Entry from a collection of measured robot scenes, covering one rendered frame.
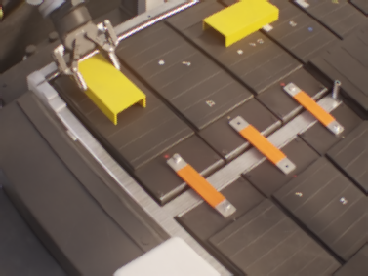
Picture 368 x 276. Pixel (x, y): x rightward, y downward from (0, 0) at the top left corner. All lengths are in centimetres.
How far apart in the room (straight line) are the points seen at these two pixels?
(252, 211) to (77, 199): 30
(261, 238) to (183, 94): 34
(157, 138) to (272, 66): 29
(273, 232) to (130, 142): 31
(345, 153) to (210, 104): 28
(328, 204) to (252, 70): 34
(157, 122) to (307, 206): 32
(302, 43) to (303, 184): 37
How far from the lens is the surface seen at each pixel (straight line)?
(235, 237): 116
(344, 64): 146
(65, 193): 109
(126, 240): 104
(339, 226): 120
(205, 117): 132
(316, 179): 125
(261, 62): 143
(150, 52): 144
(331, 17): 160
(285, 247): 116
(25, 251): 117
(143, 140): 128
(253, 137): 130
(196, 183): 122
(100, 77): 135
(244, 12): 150
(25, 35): 198
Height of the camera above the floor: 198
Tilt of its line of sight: 49 degrees down
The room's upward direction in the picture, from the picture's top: 3 degrees clockwise
